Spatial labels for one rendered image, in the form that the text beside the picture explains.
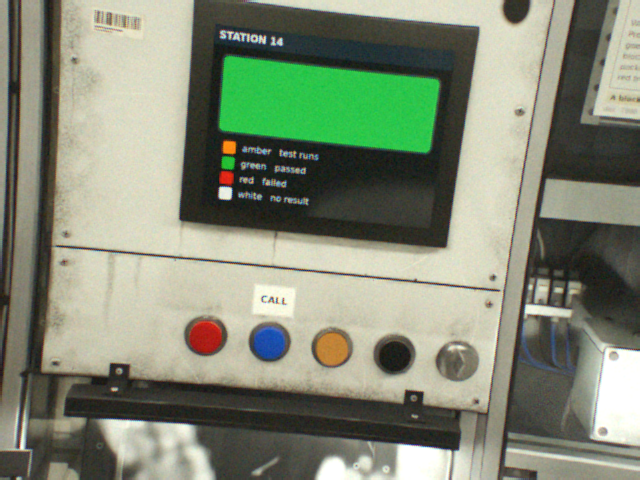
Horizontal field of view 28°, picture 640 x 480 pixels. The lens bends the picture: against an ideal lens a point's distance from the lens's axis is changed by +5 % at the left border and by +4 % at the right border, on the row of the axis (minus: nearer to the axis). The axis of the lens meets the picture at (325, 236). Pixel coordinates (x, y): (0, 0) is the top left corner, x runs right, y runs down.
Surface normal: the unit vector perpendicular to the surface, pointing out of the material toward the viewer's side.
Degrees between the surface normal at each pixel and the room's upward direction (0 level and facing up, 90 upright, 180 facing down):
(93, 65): 90
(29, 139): 90
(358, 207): 90
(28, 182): 90
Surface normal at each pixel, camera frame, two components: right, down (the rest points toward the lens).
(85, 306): 0.02, 0.24
